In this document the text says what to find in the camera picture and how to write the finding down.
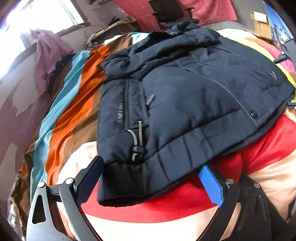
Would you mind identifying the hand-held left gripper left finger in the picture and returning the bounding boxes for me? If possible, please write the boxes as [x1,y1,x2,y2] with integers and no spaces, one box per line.
[26,156,105,241]

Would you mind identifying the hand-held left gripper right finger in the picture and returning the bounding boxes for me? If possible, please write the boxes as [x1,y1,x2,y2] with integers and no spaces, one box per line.
[198,164,272,241]

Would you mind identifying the dark navy padded jacket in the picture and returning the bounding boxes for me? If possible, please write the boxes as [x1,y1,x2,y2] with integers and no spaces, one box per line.
[97,20,296,207]

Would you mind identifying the dark clothes pile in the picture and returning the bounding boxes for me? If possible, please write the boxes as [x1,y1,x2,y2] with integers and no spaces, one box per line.
[49,54,77,93]

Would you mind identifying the light wooden chair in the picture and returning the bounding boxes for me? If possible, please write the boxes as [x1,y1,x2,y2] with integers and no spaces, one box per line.
[246,11,273,40]

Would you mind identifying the cream and red plush blanket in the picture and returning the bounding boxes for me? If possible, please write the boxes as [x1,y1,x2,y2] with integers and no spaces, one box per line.
[58,111,296,241]

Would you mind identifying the multicolour striped bed sheet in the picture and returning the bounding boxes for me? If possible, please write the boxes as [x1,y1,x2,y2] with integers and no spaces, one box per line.
[7,30,296,241]

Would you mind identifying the black office chair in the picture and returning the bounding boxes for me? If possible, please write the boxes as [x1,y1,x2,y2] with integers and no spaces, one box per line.
[149,0,199,25]

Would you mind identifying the pink hanging garment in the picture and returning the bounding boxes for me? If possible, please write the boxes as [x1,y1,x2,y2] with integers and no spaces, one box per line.
[30,29,75,94]

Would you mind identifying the wooden desk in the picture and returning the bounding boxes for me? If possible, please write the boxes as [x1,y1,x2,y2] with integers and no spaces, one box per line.
[87,20,139,45]

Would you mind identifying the window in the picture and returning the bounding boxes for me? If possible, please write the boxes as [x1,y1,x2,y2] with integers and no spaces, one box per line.
[0,0,85,59]

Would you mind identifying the starry blue wall poster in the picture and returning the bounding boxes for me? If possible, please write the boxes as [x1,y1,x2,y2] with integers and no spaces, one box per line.
[264,1,292,44]

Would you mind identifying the red checked wall cloth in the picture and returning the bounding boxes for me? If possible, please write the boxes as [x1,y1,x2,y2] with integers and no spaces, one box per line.
[113,0,238,26]

